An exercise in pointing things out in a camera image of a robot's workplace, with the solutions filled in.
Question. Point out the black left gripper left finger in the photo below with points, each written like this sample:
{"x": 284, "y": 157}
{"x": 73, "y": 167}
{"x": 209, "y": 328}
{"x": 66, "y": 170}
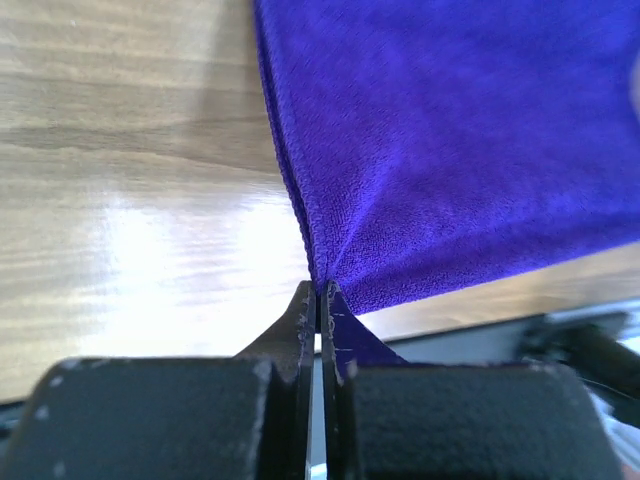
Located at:
{"x": 241, "y": 417}

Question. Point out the purple towel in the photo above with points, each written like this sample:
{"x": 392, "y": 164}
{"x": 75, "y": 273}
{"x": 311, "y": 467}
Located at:
{"x": 429, "y": 146}

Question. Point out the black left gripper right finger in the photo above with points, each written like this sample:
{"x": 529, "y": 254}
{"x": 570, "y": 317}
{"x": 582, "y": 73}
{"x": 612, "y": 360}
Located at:
{"x": 387, "y": 418}

